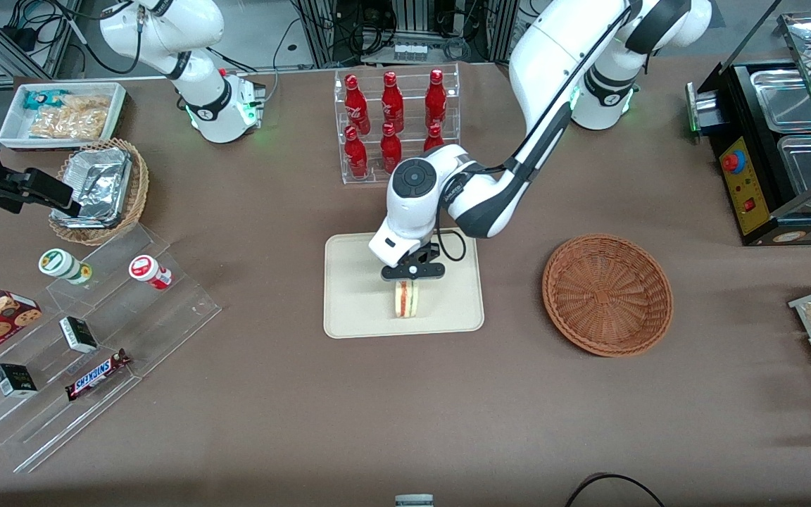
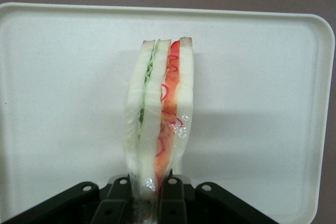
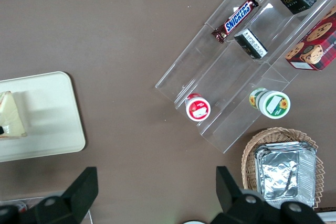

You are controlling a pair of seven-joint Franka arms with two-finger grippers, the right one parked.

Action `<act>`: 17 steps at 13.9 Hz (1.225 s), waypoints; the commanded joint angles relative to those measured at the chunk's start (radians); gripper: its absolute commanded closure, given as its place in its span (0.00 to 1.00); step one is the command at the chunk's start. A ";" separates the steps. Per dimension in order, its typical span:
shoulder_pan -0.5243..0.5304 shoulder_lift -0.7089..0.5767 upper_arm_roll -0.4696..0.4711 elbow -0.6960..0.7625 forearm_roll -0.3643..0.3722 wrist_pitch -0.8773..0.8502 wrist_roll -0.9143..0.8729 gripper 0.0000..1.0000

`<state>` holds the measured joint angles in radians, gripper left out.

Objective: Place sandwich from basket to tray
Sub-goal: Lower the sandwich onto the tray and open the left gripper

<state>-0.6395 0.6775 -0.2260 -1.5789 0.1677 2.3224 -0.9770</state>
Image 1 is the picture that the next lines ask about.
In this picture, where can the triangular sandwich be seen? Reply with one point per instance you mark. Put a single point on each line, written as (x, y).
(407, 301)

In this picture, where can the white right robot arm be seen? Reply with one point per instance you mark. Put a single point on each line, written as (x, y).
(201, 91)

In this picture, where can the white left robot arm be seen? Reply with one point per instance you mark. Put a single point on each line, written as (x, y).
(560, 56)

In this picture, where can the beige plastic tray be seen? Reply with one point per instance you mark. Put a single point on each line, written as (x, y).
(356, 296)

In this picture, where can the light wicker basket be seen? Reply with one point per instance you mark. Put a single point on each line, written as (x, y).
(138, 190)

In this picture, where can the brown wicker basket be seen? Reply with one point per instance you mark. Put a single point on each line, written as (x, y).
(606, 296)

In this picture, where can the aluminium foil container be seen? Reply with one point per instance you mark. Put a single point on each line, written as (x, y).
(99, 183)

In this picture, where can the white rectangular snack bin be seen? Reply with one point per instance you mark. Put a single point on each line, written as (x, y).
(15, 130)

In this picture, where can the clear bag of crackers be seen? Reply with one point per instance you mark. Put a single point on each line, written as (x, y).
(67, 127)
(89, 104)

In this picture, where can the clear acrylic bottle rack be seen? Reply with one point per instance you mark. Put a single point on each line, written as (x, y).
(370, 176)

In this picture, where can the green lid cup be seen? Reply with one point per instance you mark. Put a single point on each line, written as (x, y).
(60, 264)

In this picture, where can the teal snack packet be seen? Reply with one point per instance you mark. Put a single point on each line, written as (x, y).
(43, 98)

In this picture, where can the red cola bottle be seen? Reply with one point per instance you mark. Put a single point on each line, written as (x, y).
(357, 109)
(356, 158)
(390, 148)
(393, 105)
(436, 102)
(434, 137)

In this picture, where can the red lid cup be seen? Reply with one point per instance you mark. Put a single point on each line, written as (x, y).
(146, 270)

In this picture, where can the small black box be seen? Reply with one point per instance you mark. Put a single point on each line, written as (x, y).
(78, 334)
(15, 380)

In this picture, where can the clear acrylic stepped stand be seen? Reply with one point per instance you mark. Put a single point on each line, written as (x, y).
(131, 331)

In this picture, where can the Snickers chocolate bar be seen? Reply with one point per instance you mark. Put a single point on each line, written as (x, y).
(96, 375)

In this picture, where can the white power strip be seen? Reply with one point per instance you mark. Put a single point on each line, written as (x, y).
(410, 51)

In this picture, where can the small grey device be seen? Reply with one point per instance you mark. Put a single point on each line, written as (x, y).
(414, 501)

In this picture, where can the black food warmer machine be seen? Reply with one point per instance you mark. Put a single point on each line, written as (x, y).
(733, 105)

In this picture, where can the aluminium frame rack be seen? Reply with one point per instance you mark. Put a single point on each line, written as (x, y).
(317, 32)

